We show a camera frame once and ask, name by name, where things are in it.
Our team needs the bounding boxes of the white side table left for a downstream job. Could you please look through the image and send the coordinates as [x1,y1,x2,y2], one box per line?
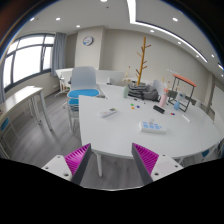
[0,86,53,131]

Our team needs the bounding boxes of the grey curtain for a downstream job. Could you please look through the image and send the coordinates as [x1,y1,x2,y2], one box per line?
[51,32,66,76]

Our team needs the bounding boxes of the black rectangular case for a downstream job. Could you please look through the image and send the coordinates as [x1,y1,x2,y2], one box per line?
[153,105,165,114]

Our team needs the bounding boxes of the pink water bottle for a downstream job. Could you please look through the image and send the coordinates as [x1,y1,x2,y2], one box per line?
[159,88,169,107]

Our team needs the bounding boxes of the wooden coat tree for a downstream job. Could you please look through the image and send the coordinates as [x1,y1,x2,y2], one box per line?
[136,36,151,86]

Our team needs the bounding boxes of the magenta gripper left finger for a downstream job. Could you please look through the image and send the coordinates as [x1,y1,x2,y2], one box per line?
[65,144,91,185]

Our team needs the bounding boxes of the black rack orange top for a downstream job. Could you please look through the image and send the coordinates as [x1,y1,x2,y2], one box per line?
[168,74,196,112]

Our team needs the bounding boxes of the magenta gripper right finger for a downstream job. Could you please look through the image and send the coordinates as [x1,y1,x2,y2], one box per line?
[132,143,159,185]

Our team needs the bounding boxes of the green bottle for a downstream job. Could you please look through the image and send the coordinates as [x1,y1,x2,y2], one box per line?
[123,86,129,98]

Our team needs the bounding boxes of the round wall clock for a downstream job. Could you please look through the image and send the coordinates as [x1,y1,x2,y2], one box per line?
[83,36,93,46]

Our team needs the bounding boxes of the white power strip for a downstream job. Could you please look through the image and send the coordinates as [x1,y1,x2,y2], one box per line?
[139,122,167,134]

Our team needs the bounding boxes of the light blue cup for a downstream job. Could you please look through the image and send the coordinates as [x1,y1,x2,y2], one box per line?
[174,101,180,110]

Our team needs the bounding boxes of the large white table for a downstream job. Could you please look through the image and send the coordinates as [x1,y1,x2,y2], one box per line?
[79,84,222,159]

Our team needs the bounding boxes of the white chair blue seat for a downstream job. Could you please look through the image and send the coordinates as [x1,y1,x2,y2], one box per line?
[67,66,99,130]

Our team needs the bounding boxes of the window with dark frame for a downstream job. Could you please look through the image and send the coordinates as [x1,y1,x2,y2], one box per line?
[3,34,55,90]

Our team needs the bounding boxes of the grey backpack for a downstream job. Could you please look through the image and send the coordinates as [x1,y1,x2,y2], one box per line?
[128,85,159,101]

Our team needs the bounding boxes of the white remote control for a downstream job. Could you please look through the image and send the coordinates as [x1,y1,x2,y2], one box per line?
[99,108,117,118]

